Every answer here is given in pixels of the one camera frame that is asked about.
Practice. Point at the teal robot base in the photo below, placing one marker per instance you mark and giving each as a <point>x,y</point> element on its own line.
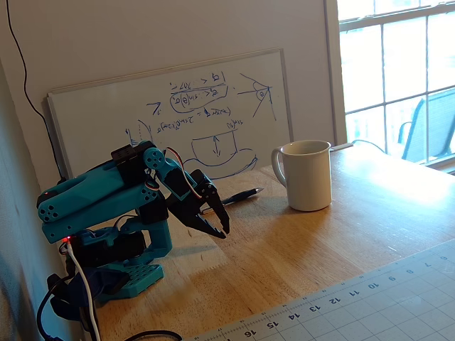
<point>142,277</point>

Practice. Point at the dark blue table clamp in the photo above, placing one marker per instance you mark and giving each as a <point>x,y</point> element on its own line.
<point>103,280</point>

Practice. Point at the dark patio chair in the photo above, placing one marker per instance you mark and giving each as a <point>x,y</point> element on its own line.
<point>437,131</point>

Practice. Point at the white framed window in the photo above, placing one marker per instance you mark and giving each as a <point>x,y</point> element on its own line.
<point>382,64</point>

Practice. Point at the grey gridded cutting mat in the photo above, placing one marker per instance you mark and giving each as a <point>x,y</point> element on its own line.
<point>355,312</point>

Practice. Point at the whiteboard with blue writing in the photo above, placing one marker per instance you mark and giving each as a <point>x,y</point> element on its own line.
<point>106,120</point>

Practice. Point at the white ceramic mug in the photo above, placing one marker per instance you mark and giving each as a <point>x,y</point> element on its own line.
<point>309,177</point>

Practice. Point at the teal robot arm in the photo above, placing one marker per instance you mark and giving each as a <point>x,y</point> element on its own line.
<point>89,192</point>

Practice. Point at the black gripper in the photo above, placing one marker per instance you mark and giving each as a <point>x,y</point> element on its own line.
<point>195,209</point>

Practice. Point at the dark blue pen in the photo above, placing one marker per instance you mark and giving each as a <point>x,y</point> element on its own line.
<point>241,195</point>

